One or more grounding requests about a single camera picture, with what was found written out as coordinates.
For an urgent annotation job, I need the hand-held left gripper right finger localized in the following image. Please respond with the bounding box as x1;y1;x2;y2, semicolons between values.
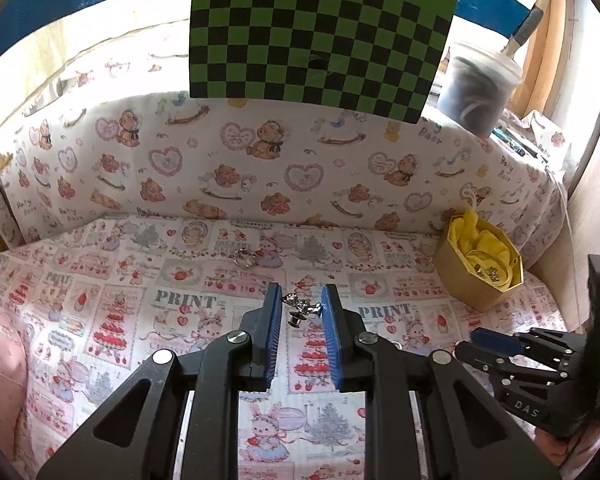
321;284;563;480

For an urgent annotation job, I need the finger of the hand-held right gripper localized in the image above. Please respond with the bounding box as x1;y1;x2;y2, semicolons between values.
454;341;572;387
470;327;587;367

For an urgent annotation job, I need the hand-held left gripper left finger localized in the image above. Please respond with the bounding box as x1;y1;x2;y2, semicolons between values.
36;282;284;480

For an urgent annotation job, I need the silver crystal earring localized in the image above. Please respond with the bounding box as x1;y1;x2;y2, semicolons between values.
282;292;323;328
472;262;503;281

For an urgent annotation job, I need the gold octagonal box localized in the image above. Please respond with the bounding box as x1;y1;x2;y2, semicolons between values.
432;212;525;312

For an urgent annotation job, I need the yellow cloth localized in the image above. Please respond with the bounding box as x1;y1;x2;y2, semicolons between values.
447;210;521;291

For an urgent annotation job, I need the strawberry print tablecloth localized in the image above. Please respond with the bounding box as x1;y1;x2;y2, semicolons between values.
0;215;571;480

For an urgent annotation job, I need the bear print cloth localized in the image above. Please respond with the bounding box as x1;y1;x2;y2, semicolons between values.
0;90;571;273

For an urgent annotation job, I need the white board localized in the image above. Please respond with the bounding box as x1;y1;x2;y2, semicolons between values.
565;0;600;331

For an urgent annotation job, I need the clear plastic tub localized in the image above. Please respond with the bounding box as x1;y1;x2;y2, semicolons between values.
437;42;523;140

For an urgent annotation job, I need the pink cushion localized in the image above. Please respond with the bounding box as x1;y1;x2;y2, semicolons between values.
0;285;31;461

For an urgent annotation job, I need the green black checkerboard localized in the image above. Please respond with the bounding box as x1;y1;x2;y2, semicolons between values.
189;0;461;125

